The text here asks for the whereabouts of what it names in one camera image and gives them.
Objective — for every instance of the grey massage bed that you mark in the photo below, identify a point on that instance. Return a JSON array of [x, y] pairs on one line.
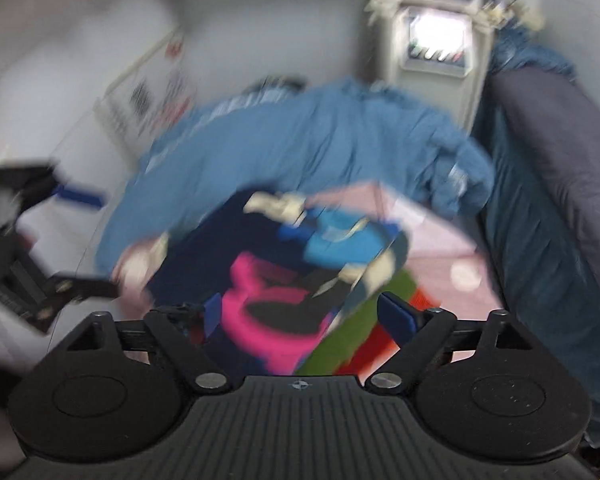
[[555, 160]]

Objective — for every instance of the large blue quilt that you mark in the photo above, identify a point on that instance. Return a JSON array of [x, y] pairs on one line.
[[305, 150]]

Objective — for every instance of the orange red cloth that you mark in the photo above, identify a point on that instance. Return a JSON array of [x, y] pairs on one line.
[[377, 352]]

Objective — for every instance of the green cloth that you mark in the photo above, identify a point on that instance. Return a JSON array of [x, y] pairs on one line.
[[350, 345]]

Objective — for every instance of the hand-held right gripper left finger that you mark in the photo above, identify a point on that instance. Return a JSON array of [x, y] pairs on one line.
[[212, 317]]

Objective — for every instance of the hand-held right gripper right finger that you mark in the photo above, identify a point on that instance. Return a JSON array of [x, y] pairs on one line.
[[395, 317]]

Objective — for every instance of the wall poster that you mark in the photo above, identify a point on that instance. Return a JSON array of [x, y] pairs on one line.
[[155, 90]]

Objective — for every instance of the white beauty machine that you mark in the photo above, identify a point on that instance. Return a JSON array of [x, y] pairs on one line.
[[435, 35]]

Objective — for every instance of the navy cartoon print t-shirt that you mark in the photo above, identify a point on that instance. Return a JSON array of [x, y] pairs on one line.
[[195, 270]]

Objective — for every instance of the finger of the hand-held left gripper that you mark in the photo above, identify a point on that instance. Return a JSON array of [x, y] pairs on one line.
[[85, 287], [80, 196]]

